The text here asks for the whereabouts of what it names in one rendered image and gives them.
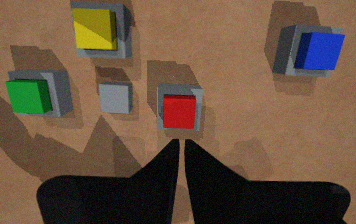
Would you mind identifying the green button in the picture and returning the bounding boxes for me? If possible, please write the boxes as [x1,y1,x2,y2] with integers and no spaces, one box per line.
[5,69,73,117]

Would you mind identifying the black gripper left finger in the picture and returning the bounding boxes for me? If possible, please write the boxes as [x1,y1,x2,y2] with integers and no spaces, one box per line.
[36,139,180,224]

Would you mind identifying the yellow button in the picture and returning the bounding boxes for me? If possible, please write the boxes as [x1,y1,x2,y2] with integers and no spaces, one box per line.
[70,2,132,58]

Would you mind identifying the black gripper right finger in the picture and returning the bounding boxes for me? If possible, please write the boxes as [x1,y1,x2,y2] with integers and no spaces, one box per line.
[184,139,351,224]

